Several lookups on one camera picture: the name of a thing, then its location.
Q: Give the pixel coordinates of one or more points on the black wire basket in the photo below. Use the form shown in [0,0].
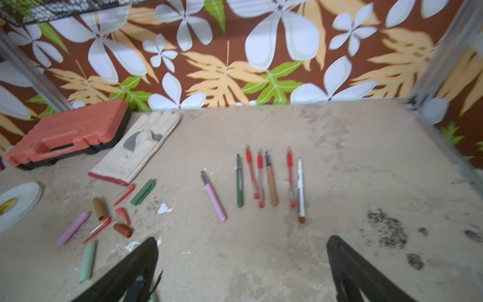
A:
[27,12]

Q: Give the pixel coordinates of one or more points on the light green pen cap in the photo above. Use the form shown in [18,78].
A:
[87,262]

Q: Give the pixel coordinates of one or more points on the brown gold pen cap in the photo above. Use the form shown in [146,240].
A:
[99,209]

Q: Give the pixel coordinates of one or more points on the red pen cap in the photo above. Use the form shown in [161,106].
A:
[98,229]
[123,217]
[125,193]

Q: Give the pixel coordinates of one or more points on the white brown-capped marker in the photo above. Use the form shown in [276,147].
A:
[301,197]

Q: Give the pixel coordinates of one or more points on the clear red-capped pen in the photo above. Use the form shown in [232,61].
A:
[260,166]

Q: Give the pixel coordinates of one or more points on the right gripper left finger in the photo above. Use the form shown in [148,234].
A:
[132,279]

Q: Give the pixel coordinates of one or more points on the pink pen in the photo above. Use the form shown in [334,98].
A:
[213,197]

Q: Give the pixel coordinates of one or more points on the white tape roll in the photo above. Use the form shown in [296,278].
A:
[17,202]

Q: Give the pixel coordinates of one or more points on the brown gold pen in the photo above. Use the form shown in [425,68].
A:
[271,180]

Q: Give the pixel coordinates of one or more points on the dark green pen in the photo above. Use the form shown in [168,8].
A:
[239,182]

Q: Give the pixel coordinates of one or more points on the beige work glove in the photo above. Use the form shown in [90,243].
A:
[129,156]

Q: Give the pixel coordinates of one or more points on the brown marker cap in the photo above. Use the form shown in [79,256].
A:
[124,230]

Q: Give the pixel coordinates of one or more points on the pink pen cap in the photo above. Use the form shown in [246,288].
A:
[73,228]

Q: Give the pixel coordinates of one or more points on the red gel pen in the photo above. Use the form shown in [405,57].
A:
[291,184]

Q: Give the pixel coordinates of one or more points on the dark green pen cap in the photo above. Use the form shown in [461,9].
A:
[143,192]

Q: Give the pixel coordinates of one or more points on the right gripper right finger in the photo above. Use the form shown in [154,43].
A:
[356,279]

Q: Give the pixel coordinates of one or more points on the red plastic tool case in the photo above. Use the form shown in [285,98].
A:
[88,130]

